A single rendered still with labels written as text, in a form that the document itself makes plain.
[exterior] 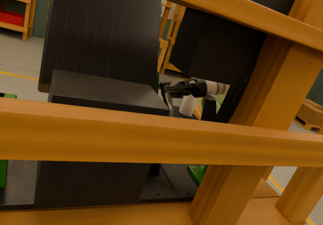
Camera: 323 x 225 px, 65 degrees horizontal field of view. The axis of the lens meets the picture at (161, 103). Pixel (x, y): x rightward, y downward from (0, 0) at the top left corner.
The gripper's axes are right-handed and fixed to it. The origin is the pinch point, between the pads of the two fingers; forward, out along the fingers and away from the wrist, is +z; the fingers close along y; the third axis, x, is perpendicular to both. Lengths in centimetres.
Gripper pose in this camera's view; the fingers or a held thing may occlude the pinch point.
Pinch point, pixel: (167, 91)
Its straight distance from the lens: 91.7
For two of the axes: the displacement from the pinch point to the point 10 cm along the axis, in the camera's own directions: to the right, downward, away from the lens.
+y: 2.8, -3.5, -9.0
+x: 2.2, 9.3, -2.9
